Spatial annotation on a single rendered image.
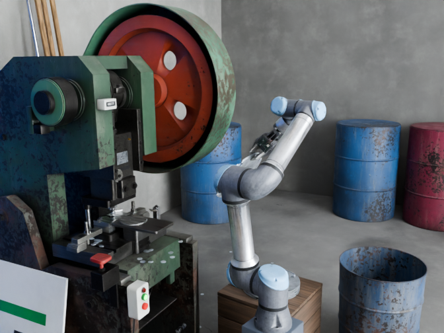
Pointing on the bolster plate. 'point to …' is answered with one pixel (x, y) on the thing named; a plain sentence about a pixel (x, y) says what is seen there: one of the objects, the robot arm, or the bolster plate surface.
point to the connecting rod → (116, 88)
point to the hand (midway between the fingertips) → (252, 156)
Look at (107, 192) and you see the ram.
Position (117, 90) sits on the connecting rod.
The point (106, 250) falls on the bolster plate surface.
